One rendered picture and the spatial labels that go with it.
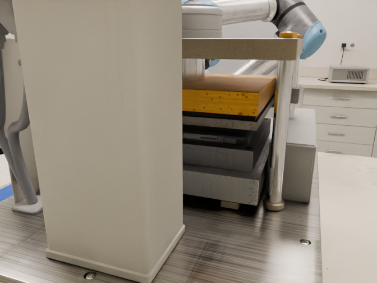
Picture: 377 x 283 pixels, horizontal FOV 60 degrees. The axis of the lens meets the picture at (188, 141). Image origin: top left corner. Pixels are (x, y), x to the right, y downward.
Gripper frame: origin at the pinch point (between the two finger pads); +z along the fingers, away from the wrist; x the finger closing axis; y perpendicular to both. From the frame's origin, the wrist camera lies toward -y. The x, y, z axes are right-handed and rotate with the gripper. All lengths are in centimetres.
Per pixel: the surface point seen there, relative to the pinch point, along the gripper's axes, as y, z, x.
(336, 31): -218, -189, 47
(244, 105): 38.8, 8.1, 20.9
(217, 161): 34.8, 13.4, 18.2
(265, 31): -215, -188, -20
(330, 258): 5.4, 20.5, 33.5
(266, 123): 25.2, 4.5, 21.7
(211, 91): 39.5, 7.1, 17.3
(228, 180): 35.5, 15.4, 19.8
